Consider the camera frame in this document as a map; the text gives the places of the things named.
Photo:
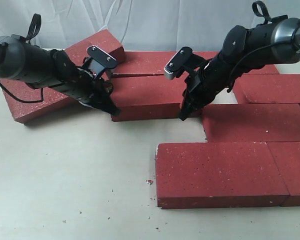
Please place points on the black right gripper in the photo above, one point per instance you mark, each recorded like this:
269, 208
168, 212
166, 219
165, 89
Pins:
206, 79

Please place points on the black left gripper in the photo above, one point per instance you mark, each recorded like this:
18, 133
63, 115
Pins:
90, 90

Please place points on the small red brick top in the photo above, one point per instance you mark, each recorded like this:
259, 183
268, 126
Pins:
107, 42

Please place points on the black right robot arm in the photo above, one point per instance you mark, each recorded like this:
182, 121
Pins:
243, 50

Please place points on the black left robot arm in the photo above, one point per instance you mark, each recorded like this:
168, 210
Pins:
39, 68

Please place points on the red brick front large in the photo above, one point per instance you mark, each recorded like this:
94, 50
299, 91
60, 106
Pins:
217, 175

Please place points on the white fabric backdrop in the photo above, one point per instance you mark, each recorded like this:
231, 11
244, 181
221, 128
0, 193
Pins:
148, 25

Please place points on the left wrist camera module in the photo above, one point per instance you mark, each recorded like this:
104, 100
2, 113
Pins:
102, 57

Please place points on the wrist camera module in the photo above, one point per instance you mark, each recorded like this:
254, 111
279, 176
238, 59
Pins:
102, 57
175, 66

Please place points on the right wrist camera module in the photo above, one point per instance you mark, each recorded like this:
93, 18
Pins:
175, 66

